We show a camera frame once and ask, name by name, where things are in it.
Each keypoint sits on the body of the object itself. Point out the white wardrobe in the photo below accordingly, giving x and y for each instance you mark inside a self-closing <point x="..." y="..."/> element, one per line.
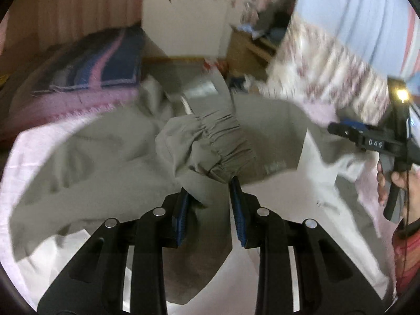
<point x="189" y="28"/>

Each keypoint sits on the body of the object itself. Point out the dark clothes pile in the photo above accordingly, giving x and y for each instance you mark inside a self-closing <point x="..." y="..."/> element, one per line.
<point x="272" y="22"/>

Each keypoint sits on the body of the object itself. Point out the wooden desk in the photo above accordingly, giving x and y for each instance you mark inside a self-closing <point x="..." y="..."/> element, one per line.
<point x="246" y="56"/>

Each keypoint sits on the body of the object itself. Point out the dark striped bed blanket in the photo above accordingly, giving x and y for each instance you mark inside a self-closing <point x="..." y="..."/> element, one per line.
<point x="93" y="75"/>

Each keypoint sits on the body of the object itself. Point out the grey and white jacket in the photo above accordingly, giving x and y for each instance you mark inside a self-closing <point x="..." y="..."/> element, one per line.
<point x="197" y="170"/>

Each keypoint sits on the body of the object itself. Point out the blue floral curtain right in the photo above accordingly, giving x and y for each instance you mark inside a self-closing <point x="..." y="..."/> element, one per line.
<point x="342" y="52"/>

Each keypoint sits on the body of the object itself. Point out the pink floral bed sheet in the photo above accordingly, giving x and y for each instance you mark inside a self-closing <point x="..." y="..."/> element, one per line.
<point x="26" y="157"/>

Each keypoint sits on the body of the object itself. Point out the right hand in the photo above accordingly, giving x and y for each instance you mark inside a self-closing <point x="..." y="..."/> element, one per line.
<point x="407" y="181"/>

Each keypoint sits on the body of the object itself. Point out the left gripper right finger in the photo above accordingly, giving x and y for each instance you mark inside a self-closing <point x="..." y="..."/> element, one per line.
<point x="302" y="270"/>

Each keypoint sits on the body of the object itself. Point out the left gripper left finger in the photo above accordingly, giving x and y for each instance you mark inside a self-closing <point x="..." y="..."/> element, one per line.
<point x="118" y="257"/>

